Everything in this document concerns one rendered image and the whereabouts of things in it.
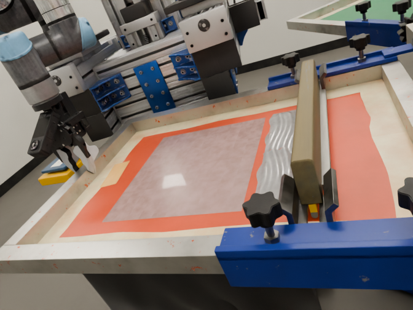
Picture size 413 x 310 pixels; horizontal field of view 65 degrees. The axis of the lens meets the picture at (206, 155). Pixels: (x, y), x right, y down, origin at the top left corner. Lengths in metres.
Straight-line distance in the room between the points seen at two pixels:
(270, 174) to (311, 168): 0.17
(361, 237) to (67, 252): 0.45
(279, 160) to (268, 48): 3.96
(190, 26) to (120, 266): 0.67
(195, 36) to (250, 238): 0.68
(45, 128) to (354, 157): 0.65
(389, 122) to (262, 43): 3.92
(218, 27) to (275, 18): 3.51
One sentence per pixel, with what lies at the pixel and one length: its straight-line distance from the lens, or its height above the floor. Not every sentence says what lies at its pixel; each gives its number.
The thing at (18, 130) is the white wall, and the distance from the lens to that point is 4.70.
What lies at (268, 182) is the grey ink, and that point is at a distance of 0.58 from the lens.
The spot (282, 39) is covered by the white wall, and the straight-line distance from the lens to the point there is 4.51.
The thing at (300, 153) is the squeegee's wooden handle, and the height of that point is 1.06.
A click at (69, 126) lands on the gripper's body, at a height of 1.11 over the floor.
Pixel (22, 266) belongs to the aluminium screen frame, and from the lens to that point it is 0.70.
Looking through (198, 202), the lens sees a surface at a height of 0.96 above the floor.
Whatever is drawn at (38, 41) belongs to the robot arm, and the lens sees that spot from 0.93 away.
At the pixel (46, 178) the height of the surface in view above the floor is 0.95.
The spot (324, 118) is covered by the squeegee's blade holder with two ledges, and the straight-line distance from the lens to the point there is 0.66.
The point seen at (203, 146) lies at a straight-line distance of 0.78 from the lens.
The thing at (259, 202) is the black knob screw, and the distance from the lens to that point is 0.38.
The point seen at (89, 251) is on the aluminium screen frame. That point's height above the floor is 0.99.
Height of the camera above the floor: 1.29
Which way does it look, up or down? 27 degrees down
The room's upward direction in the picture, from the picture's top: 22 degrees counter-clockwise
